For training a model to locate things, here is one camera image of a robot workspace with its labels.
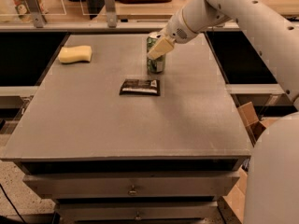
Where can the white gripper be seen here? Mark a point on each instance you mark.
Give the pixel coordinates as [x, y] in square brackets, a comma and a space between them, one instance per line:
[175, 30]

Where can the green soda can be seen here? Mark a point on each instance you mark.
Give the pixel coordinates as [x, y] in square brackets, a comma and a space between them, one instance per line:
[158, 65]

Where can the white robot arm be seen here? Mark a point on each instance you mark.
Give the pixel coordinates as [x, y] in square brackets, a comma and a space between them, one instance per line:
[272, 195]

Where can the yellow sponge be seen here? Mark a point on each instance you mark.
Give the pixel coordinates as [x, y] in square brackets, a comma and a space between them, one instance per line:
[75, 54]

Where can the black snack packet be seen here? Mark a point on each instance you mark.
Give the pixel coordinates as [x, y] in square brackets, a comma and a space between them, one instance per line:
[140, 87]

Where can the grey drawer cabinet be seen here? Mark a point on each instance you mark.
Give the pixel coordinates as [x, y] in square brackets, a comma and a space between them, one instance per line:
[83, 145]

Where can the upper drawer knob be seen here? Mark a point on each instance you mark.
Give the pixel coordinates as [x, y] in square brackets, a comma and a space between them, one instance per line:
[132, 191]

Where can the drawer knob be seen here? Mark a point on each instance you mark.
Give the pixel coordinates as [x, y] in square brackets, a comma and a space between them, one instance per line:
[132, 191]
[138, 217]

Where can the lower drawer knob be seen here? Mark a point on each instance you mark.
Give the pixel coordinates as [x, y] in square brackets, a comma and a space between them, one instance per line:
[138, 217]

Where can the middle metal bracket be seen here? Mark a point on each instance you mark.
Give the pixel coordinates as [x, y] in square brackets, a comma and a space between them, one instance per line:
[111, 13]

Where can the metal bracket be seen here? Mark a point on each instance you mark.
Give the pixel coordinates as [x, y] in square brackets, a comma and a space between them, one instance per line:
[111, 13]
[38, 18]

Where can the left metal bracket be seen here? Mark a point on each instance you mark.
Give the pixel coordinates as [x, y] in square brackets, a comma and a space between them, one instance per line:
[38, 18]

